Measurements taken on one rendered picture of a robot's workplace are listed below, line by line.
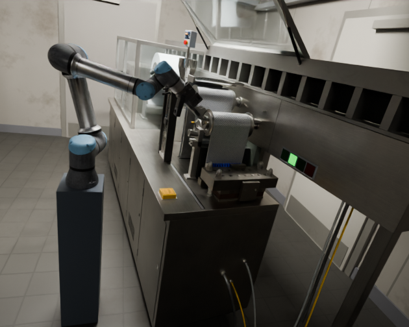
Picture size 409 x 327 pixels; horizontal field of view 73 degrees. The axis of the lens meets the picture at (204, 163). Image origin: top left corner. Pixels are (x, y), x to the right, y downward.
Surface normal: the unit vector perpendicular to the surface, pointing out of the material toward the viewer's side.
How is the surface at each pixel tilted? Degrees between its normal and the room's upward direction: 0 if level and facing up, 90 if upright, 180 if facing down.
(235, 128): 90
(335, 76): 90
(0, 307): 0
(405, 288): 90
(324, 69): 90
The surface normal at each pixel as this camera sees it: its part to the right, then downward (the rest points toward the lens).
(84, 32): 0.26, 0.40
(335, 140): -0.90, 0.00
